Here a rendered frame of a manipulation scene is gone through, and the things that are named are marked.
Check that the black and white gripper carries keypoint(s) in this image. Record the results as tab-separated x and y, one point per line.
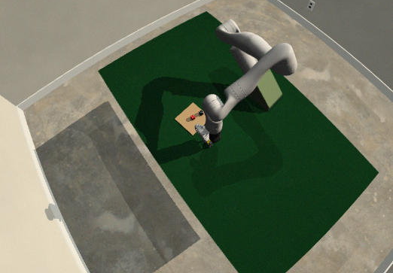
207	133

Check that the cream square mat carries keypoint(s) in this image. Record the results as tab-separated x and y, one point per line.
184	118

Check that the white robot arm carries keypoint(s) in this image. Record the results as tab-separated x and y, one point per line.
281	57

